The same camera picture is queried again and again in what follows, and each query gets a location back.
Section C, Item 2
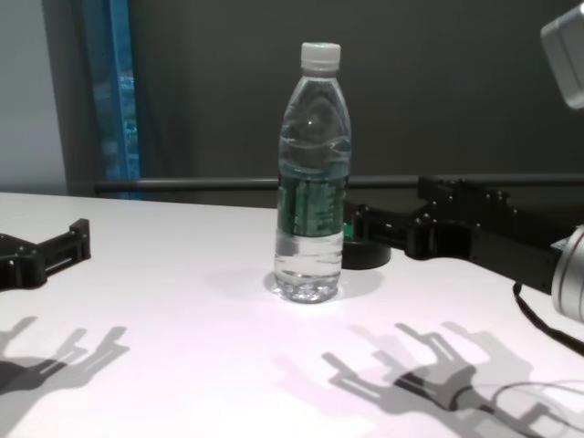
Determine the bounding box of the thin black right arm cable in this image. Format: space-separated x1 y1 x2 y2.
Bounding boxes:
511 281 584 358

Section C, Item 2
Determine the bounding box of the blue vertical window strip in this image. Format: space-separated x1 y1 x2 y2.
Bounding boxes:
89 0 143 202

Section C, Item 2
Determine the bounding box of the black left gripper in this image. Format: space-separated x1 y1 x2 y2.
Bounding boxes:
0 218 93 294

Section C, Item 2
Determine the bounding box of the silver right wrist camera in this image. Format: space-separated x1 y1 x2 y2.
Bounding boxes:
540 3 584 110

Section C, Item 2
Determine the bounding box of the green YES button black base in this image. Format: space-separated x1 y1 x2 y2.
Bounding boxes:
340 222 391 271

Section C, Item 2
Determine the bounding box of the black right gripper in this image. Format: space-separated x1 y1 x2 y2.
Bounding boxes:
350 175 563 296

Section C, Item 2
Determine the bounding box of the grey horizontal rail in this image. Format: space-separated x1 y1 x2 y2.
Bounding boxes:
93 174 584 196

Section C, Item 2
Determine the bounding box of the clear water bottle green label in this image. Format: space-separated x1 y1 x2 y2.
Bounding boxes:
272 41 353 304

